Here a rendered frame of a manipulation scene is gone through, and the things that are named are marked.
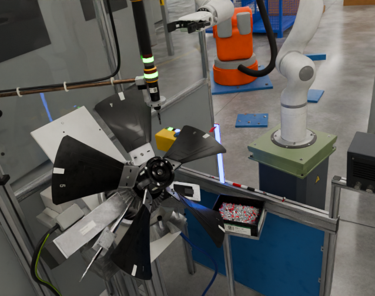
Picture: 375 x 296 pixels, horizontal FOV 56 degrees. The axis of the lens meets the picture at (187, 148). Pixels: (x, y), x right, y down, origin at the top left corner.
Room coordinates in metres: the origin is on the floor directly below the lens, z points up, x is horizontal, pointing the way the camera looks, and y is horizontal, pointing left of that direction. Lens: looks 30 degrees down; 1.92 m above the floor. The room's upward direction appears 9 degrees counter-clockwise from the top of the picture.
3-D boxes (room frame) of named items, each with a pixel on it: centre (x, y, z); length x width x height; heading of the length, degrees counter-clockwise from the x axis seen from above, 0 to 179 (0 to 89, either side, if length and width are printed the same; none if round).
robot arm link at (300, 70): (1.48, -0.53, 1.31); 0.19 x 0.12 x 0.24; 6
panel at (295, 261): (1.37, -0.23, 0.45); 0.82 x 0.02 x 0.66; 49
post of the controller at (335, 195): (1.08, -0.55, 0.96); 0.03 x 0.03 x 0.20; 49
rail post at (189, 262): (1.65, 0.09, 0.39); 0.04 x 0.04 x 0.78; 49
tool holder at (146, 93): (1.16, 0.09, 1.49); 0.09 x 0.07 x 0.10; 84
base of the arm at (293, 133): (1.51, -0.53, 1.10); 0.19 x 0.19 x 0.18
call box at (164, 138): (1.63, 0.07, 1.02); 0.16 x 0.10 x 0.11; 49
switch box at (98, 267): (1.21, 0.48, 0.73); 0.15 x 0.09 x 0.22; 49
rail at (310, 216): (1.37, -0.23, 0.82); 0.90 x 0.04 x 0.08; 49
